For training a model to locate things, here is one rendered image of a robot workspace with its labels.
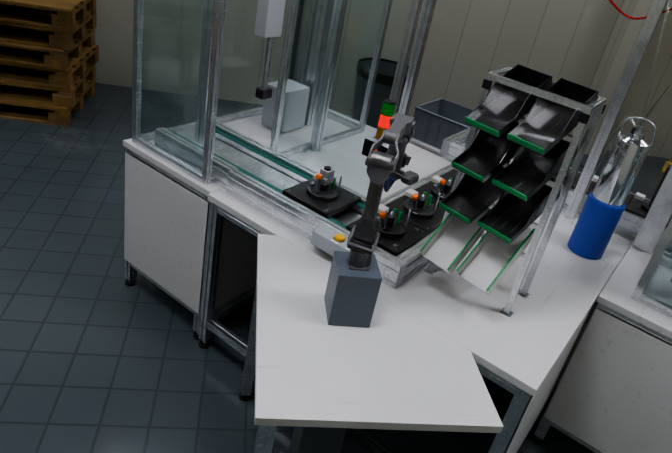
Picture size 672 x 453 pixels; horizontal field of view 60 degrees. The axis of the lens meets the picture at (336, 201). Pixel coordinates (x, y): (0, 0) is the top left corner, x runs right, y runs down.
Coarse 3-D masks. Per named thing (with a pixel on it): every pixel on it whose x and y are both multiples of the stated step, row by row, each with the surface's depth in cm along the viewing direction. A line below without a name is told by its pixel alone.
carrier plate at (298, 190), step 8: (304, 184) 249; (288, 192) 240; (296, 192) 242; (304, 192) 243; (344, 192) 250; (296, 200) 238; (304, 200) 237; (312, 200) 238; (336, 200) 242; (344, 200) 243; (352, 200) 244; (360, 200) 249; (312, 208) 234; (320, 208) 233; (328, 208) 235; (336, 208) 236; (344, 208) 240; (328, 216) 232
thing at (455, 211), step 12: (468, 180) 209; (456, 192) 207; (468, 192) 207; (480, 192) 206; (492, 192) 205; (444, 204) 204; (456, 204) 204; (468, 204) 203; (480, 204) 202; (456, 216) 199; (468, 216) 199
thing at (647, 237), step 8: (664, 184) 262; (664, 192) 264; (656, 200) 266; (664, 200) 264; (656, 208) 268; (664, 208) 265; (648, 216) 270; (656, 216) 268; (664, 216) 267; (648, 224) 272; (656, 224) 269; (664, 224) 267; (640, 232) 274; (648, 232) 272; (656, 232) 271; (640, 240) 276; (648, 240) 273; (656, 240) 271; (640, 248) 276; (648, 248) 275
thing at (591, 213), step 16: (592, 208) 251; (608, 208) 247; (624, 208) 249; (576, 224) 261; (592, 224) 253; (608, 224) 250; (576, 240) 260; (592, 240) 255; (608, 240) 256; (592, 256) 258
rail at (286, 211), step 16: (240, 176) 248; (240, 192) 249; (256, 192) 244; (272, 192) 241; (256, 208) 246; (272, 208) 240; (288, 208) 234; (304, 208) 233; (288, 224) 237; (304, 224) 231; (320, 224) 226; (336, 224) 226; (384, 256) 212; (384, 272) 213; (400, 272) 210
